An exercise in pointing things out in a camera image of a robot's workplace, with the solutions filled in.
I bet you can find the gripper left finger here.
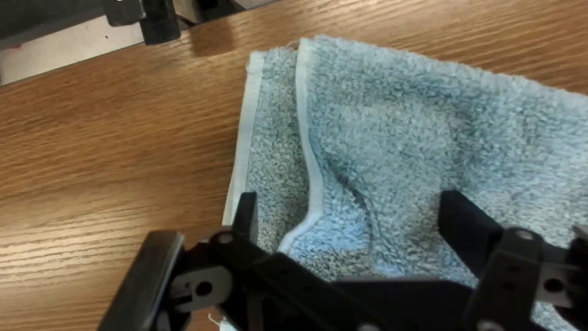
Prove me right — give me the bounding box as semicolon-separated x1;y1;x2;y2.
96;192;368;331

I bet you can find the light blue terry towel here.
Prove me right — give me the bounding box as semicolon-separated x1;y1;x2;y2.
222;34;588;331

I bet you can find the black stand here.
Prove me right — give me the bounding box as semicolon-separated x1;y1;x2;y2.
103;0;182;46

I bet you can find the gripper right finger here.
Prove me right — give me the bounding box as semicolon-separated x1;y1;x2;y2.
438;190;588;331

